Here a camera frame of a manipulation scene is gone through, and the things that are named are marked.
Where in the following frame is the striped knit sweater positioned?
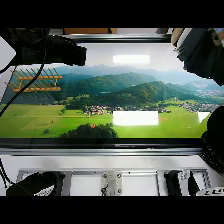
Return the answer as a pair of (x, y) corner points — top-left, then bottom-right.
(171, 28), (224, 87)

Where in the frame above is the brown clothes hanger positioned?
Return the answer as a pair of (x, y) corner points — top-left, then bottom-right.
(9, 67), (64, 82)
(4, 78), (63, 94)

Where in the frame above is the silver frame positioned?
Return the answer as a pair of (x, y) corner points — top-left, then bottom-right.
(0, 147), (224, 196)

